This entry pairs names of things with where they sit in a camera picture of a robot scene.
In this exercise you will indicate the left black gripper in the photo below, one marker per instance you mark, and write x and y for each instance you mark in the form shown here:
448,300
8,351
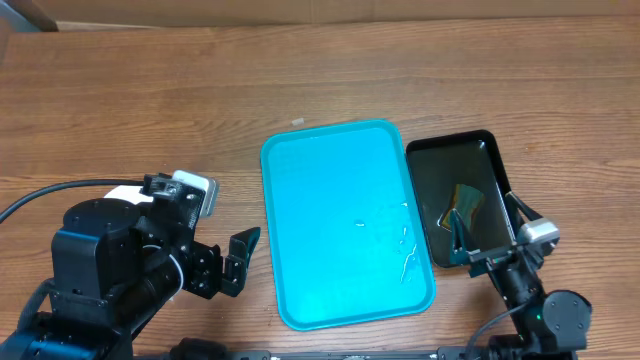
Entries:
206,281

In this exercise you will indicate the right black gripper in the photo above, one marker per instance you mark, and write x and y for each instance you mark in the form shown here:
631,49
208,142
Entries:
491,260

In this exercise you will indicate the green yellow sponge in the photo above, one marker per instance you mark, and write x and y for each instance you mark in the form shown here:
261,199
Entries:
467,201

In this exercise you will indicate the white plate with stain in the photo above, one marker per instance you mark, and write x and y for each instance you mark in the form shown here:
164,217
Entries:
131,194

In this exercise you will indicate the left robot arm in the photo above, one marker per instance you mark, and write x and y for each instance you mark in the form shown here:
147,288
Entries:
116,264

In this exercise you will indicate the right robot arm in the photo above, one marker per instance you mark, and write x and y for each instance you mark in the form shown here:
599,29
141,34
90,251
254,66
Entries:
536,324

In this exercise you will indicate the black rectangular tray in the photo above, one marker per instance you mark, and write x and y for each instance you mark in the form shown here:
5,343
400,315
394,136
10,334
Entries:
436,165

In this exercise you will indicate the teal plastic tray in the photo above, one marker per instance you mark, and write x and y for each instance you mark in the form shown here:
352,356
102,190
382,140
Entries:
345,234

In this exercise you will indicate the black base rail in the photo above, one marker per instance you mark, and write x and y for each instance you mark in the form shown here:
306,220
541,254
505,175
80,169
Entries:
199,349

